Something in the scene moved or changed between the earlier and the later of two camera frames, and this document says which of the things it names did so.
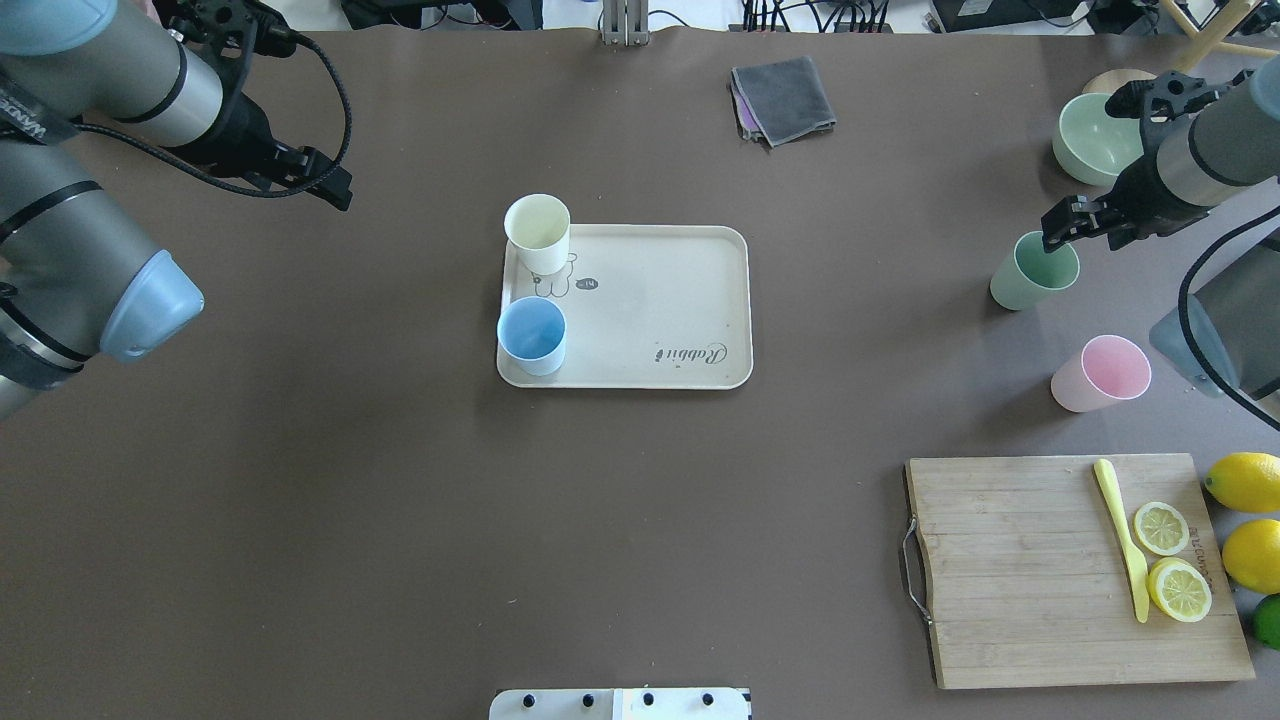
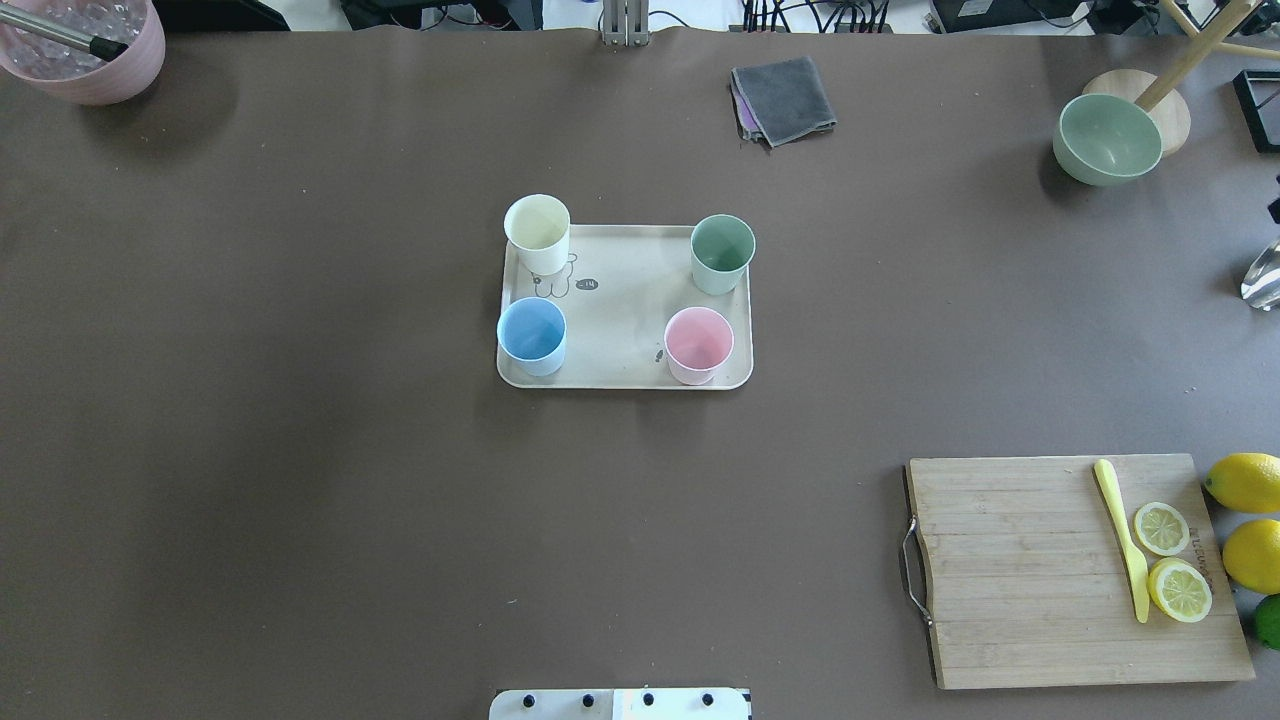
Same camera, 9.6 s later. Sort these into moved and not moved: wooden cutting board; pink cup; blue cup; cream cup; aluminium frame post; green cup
Moved: green cup; pink cup
Not moved: aluminium frame post; blue cup; cream cup; wooden cutting board
